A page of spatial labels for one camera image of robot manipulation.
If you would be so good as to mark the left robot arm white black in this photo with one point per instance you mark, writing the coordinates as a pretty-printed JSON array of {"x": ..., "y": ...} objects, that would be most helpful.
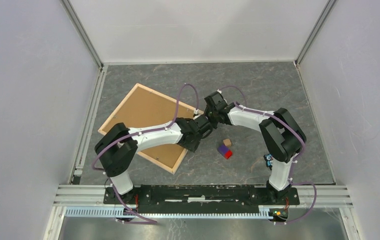
[{"x": 117, "y": 148}]

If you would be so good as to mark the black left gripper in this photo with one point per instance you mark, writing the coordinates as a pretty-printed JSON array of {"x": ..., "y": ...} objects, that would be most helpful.
[{"x": 192, "y": 147}]

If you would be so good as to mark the blue owl figure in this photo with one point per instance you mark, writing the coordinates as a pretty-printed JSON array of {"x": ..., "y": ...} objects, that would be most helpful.
[{"x": 269, "y": 161}]

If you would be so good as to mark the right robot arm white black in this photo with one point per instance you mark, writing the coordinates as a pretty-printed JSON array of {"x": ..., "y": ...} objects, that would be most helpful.
[{"x": 282, "y": 135}]

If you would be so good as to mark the light wooden picture frame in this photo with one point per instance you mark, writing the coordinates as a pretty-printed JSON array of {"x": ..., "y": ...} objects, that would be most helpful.
[{"x": 173, "y": 167}]

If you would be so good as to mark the small wooden cube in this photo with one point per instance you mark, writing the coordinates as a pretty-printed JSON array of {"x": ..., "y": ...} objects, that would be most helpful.
[{"x": 227, "y": 142}]

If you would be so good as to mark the red and purple block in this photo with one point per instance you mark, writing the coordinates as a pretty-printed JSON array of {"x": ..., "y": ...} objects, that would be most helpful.
[{"x": 225, "y": 151}]

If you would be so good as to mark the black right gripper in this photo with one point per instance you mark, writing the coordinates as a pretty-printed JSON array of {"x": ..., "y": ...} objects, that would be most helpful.
[{"x": 206, "y": 109}]

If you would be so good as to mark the brown cardboard backing board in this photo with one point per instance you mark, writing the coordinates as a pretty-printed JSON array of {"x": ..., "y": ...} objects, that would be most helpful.
[{"x": 136, "y": 116}]

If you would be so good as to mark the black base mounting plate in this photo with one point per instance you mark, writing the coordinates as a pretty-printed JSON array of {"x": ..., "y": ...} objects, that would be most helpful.
[{"x": 203, "y": 199}]

